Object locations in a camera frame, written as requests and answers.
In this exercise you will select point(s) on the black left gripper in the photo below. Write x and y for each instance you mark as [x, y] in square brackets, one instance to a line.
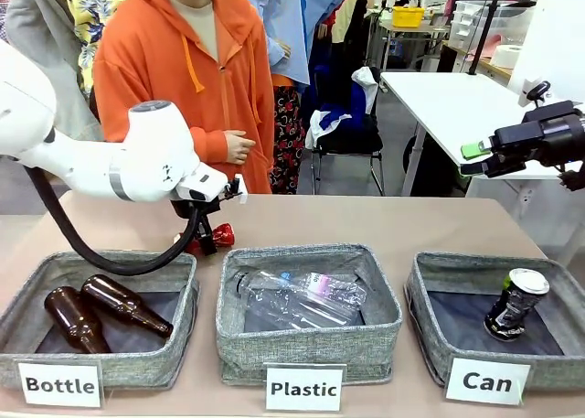
[194, 212]

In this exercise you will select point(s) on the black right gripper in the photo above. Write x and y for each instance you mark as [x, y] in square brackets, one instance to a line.
[544, 136]

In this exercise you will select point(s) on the red crushed can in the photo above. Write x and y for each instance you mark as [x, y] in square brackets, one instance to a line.
[224, 235]

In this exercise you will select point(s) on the large clear plastic bottle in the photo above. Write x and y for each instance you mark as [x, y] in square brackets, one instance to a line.
[283, 294]

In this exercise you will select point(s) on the brown glass bottle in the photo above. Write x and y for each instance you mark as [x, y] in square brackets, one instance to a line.
[75, 319]
[123, 303]

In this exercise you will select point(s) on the small clear bottle blue cap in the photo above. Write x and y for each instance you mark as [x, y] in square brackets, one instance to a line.
[329, 287]

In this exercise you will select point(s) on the black crushed can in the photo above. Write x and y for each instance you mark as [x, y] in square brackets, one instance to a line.
[516, 306]

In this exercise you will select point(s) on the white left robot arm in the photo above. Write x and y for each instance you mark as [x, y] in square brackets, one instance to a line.
[114, 162]

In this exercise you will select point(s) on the person's right forearm orange sleeve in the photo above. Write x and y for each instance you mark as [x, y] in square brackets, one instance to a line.
[209, 144]

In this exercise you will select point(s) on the grey fabric basket bottle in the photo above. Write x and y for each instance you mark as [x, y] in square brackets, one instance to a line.
[151, 363]

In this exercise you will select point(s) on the grey fabric basket plastic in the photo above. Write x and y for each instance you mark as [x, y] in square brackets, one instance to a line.
[306, 349]

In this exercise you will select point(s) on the grey fabric basket can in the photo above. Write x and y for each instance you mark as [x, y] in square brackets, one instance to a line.
[439, 326]

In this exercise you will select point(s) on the white label sign Can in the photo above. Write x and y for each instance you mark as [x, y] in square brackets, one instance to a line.
[487, 381]

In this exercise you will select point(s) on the person's right hand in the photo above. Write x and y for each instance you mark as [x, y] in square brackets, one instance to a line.
[238, 147]

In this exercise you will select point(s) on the white side table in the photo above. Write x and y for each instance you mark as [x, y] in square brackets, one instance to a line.
[448, 111]

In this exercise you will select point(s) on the white paper roll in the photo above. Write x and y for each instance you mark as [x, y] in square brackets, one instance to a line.
[505, 56]

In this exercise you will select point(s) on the black chair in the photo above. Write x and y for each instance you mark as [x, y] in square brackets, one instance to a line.
[352, 139]

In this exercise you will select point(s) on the black stand pole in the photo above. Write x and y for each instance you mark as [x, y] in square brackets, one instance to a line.
[485, 24]

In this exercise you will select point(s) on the black red floral garment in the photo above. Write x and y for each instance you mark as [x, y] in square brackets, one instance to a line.
[288, 134]

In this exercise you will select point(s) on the clear plastic drawer unit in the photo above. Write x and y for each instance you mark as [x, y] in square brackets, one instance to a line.
[484, 18]

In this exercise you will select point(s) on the blue and white clothes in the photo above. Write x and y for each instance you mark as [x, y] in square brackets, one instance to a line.
[340, 116]

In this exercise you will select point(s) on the yellow plastic bin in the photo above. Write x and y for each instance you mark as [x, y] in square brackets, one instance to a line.
[407, 16]

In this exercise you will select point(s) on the white label sign Plastic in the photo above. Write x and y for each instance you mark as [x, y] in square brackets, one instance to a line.
[303, 388]

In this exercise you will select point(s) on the person in orange hoodie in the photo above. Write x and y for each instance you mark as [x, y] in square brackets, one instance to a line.
[151, 61]

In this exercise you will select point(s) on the white label sign Bottle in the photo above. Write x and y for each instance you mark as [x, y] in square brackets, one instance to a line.
[60, 383]

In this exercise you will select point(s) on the light blue shirt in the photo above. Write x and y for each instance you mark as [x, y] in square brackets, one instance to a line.
[292, 20]

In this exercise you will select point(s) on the yellow floral shirt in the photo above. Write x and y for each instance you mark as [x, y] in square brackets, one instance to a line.
[93, 11]

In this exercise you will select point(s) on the grey coat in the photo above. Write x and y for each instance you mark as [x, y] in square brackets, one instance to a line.
[41, 38]

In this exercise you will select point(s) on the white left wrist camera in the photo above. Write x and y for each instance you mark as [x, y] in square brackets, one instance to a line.
[239, 191]

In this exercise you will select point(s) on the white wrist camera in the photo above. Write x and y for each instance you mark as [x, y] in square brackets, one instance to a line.
[534, 91]
[239, 191]

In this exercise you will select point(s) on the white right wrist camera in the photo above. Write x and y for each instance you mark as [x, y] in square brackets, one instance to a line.
[534, 91]

